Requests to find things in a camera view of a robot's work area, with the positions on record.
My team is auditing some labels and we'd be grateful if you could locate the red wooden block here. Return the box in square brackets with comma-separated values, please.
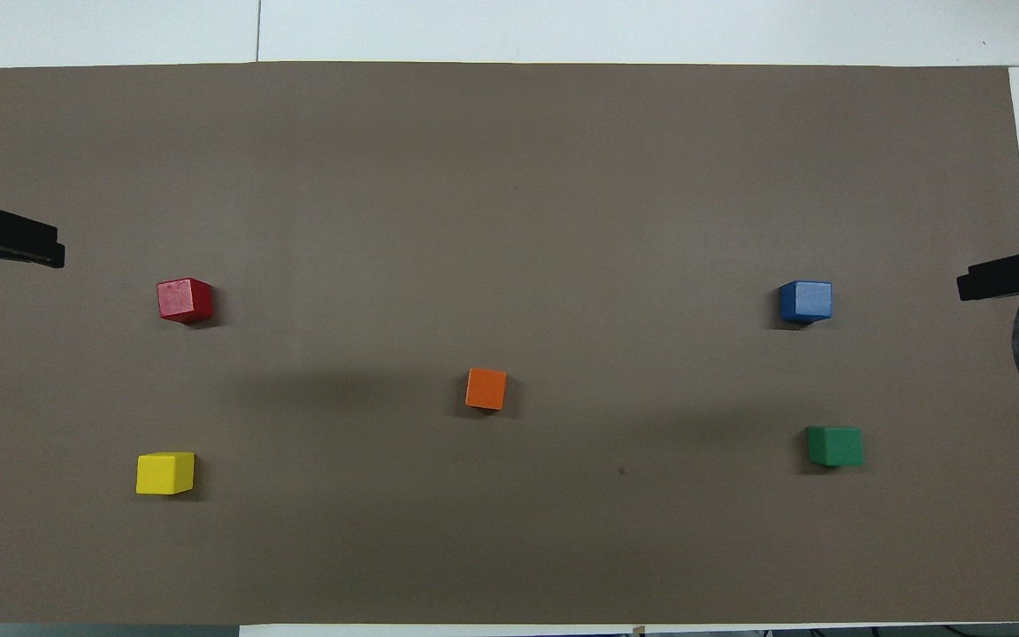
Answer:
[157, 278, 213, 326]

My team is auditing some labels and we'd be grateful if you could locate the blue wooden block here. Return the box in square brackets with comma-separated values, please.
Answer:
[779, 280, 834, 326]

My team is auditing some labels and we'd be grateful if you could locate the green wooden block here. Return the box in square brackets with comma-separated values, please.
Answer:
[807, 426, 865, 469]

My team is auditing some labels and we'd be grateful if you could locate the yellow wooden block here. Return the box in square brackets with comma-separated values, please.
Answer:
[136, 452, 196, 496]

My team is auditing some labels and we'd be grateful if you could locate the orange wooden block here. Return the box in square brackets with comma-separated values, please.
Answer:
[464, 368, 509, 412]

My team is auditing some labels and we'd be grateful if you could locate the brown table mat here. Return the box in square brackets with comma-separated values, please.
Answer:
[0, 62, 1019, 627]

